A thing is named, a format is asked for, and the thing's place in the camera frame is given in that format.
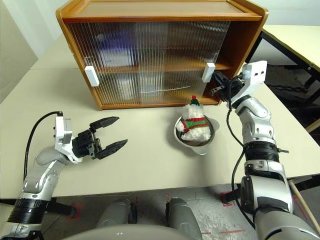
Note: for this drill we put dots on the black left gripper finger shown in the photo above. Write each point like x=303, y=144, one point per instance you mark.
x=105, y=123
x=113, y=148

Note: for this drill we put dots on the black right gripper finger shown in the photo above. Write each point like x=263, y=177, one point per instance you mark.
x=221, y=78
x=217, y=90

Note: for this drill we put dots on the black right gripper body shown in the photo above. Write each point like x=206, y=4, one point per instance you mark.
x=232, y=90

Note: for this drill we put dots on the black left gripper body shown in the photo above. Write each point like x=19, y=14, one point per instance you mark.
x=85, y=145

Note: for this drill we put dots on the ribbed glass sliding door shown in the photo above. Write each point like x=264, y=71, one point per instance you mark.
x=190, y=50
x=112, y=92

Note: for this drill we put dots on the purple tissue pack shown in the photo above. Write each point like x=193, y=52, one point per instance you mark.
x=110, y=47

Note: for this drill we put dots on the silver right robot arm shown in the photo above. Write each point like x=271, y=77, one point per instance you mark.
x=257, y=125

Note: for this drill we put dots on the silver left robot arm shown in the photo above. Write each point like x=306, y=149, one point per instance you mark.
x=40, y=172

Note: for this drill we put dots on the white plush toy with scarf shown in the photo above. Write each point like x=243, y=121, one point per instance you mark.
x=195, y=125

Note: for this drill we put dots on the wooden cabinet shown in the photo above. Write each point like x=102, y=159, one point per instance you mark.
x=150, y=8

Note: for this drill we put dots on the metal bowl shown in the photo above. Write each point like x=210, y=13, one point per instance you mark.
x=197, y=150

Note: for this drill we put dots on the grey left robot leg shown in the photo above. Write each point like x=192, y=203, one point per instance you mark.
x=116, y=212

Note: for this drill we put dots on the grey robot leg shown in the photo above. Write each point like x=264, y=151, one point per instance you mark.
x=183, y=217
x=116, y=212

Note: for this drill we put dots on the grey robot torso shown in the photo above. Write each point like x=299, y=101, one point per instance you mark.
x=120, y=233

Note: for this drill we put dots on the grey right robot leg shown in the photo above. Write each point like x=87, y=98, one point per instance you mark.
x=183, y=217

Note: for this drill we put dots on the wooden stick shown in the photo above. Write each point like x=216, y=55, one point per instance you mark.
x=298, y=197

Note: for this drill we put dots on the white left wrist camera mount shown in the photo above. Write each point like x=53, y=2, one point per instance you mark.
x=62, y=135

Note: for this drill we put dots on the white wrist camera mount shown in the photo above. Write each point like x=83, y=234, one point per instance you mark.
x=62, y=135
x=255, y=72

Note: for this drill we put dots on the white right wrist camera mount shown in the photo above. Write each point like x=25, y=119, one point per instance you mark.
x=255, y=72

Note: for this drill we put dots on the beige side table black frame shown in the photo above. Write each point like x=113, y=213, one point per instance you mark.
x=295, y=42

